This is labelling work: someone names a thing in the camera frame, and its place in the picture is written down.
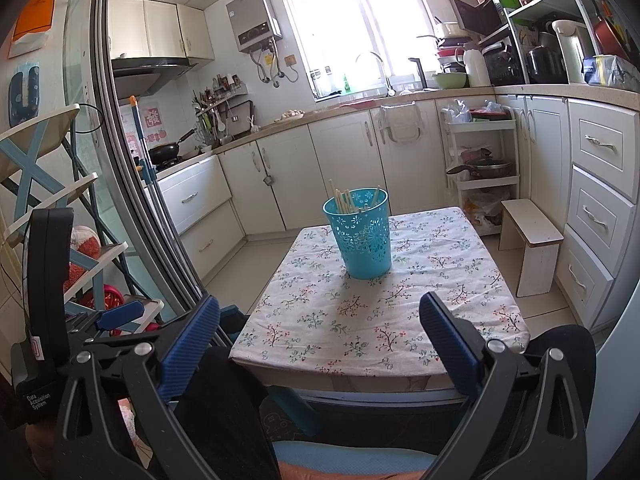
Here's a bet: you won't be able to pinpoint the black cooker pot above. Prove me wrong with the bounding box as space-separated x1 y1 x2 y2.
527 45 568 85

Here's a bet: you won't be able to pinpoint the white trolley rack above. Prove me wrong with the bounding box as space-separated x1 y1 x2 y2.
440 100 521 236

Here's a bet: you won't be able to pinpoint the white electric kettle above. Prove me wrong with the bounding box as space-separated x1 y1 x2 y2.
551 20 596 85

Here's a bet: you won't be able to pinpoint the person's left leg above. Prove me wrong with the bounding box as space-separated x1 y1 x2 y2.
175 345 281 480

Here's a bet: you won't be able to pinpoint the range hood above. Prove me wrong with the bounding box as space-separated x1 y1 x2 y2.
111 57 198 101

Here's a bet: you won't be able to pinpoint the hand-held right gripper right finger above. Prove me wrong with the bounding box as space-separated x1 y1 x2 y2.
418 291 590 480

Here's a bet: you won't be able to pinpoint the red pan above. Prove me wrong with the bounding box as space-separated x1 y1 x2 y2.
594 17 628 58

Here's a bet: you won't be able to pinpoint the floral tablecloth table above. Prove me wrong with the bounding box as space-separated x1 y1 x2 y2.
229 206 531 378

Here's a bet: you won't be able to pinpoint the blue seat cushion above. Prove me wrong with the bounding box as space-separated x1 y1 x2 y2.
272 440 441 476

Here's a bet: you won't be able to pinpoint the black frying pan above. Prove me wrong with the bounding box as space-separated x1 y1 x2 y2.
149 128 198 163

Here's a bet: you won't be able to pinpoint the white wall cabinets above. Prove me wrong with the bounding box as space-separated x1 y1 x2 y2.
107 0 216 61

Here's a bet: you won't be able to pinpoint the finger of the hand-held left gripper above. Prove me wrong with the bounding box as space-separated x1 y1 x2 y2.
64 316 166 363
65 301 146 336

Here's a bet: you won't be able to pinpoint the orange and white paper bag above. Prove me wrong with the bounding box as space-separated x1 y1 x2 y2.
7 0 57 58

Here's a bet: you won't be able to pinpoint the stack of pots and bowls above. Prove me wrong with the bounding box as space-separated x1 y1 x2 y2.
417 20 473 73

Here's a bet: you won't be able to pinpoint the black toaster oven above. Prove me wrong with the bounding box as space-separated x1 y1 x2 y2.
482 42 528 87

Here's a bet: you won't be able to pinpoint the plastic bag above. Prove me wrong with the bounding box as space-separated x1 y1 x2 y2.
462 190 503 228

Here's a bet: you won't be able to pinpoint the white over-door holder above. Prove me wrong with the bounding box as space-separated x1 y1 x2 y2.
374 101 426 146

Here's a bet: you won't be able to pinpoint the green bowl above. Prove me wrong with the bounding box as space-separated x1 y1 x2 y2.
431 71 468 89

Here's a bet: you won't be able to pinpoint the wall utensil rack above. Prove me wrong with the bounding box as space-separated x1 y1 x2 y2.
192 74 251 146

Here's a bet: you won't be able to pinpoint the white base cabinets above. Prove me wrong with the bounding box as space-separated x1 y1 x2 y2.
145 85 640 331

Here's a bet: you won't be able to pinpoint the white thermos jug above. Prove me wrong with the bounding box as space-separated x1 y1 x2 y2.
462 42 492 88

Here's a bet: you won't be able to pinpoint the blue wall organizer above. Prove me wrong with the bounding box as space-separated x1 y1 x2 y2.
9 62 41 128

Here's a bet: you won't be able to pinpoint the kitchen window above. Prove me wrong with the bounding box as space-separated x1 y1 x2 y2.
277 0 446 101

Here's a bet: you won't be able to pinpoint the wall water heater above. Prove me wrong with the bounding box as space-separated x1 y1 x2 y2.
226 0 283 53

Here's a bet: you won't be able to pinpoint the black microwave oven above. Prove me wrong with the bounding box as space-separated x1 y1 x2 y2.
448 0 511 36

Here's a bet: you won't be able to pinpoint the red plastic basket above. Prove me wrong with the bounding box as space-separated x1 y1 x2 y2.
77 282 126 311

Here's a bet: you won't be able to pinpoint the bundle of wooden chopsticks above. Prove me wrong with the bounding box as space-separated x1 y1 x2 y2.
327 179 386 216

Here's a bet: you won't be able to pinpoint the white step stool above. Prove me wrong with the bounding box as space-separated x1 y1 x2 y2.
498 198 565 298

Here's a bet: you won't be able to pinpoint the orange cloth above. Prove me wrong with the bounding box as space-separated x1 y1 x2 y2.
277 462 431 480

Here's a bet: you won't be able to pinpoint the black tap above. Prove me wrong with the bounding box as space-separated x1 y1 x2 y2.
408 57 428 88

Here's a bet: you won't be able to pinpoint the chrome sink faucet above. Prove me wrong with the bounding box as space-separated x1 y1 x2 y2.
355 51 396 97

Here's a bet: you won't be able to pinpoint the blue and silver packet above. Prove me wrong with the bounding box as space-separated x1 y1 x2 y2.
582 55 640 93

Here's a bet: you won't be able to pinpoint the blue perforated plastic basket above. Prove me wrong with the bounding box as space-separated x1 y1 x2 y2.
322 187 393 280

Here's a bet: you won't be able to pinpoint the blue and white folding rack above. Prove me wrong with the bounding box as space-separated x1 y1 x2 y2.
0 104 166 341

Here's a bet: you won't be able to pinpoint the blue broom with long handle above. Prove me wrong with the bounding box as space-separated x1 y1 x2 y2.
129 95 176 241

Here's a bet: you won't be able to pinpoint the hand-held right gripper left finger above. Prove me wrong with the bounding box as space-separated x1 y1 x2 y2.
52 294 222 480

